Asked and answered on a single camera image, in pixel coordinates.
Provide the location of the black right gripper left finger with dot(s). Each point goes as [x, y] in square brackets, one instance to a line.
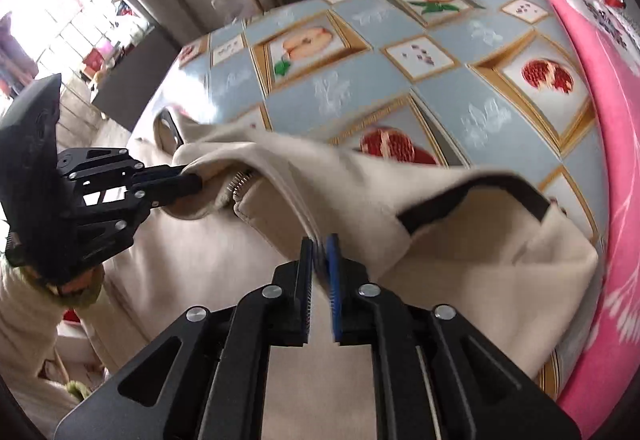
[274, 315]

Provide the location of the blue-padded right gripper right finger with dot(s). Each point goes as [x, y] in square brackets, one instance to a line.
[417, 386]

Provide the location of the beige zip jacket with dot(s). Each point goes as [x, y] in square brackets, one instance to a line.
[486, 242]

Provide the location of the beige sleeved left forearm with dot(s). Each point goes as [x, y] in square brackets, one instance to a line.
[30, 315]

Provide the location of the pink floral blanket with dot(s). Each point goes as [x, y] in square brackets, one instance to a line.
[607, 43]

